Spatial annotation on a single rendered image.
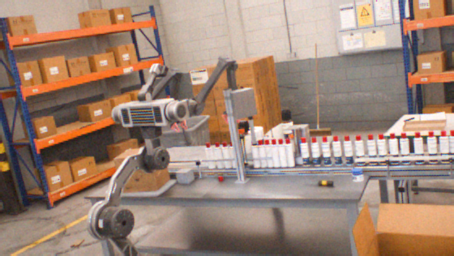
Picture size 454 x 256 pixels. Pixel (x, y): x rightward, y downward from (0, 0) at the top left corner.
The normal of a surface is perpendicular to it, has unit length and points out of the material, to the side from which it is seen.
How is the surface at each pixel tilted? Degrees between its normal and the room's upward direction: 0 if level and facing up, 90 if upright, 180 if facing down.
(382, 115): 90
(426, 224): 38
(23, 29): 91
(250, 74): 90
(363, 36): 90
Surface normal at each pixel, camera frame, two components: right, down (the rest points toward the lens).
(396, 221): -0.42, -0.60
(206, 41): -0.55, 0.26
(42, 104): 0.82, -0.02
